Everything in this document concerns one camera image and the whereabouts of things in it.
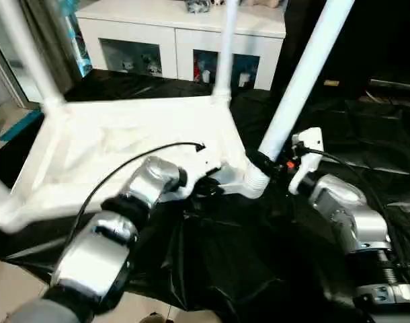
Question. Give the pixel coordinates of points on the white plastic table leg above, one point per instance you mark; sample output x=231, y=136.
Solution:
x=302, y=77
x=30, y=50
x=0, y=195
x=226, y=50

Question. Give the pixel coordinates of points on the white plastic table top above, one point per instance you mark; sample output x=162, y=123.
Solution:
x=124, y=128

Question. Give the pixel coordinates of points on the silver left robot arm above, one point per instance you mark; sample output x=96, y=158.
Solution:
x=90, y=255

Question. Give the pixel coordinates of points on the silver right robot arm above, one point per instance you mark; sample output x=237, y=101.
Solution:
x=342, y=202

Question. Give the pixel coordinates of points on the black plastic mat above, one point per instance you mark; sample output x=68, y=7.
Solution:
x=242, y=252

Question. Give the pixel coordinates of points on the black box with yellow label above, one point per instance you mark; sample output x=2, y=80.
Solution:
x=326, y=40

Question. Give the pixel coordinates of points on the dark crumpled object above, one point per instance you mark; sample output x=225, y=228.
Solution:
x=198, y=6

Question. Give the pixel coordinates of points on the white glass-door cabinet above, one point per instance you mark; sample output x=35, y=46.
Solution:
x=141, y=27

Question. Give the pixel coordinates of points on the light blue patterned strip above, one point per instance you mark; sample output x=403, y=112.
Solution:
x=79, y=47

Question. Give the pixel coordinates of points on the grey-brown curtain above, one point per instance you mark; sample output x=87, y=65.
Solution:
x=53, y=43

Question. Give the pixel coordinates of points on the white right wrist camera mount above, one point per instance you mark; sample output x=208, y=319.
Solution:
x=309, y=144

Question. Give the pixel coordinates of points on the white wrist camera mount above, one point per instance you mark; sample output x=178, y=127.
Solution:
x=205, y=158
x=309, y=144

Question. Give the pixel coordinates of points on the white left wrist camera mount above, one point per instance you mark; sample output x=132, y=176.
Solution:
x=205, y=158

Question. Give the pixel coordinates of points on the dark metal rail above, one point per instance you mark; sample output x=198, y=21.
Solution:
x=396, y=83

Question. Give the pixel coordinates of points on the teal plastic frame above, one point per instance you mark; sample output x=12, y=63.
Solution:
x=20, y=124

